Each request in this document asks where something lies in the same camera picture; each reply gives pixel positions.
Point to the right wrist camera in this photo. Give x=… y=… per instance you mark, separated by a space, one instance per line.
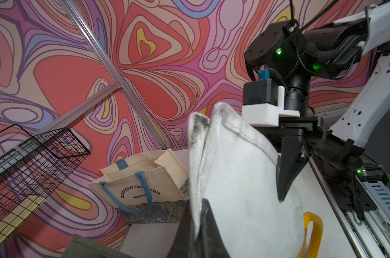
x=264 y=99

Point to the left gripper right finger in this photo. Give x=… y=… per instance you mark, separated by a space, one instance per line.
x=211 y=242

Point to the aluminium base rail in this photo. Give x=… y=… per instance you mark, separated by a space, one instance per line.
x=362 y=207

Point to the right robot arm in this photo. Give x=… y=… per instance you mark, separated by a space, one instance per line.
x=282 y=60

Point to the beige bag blue handles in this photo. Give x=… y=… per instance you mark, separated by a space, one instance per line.
x=150 y=187

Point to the white bag yellow handles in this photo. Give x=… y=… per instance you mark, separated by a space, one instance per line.
x=234 y=167

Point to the yellow sticky notes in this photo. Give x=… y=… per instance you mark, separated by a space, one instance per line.
x=11 y=219

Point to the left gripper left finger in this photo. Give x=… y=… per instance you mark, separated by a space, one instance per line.
x=185 y=240

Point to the black wire basket back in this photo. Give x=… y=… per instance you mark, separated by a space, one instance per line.
x=36 y=164

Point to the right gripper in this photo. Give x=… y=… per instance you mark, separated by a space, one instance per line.
x=294 y=155

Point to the olive green fabric bag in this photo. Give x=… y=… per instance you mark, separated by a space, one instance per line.
x=81 y=247

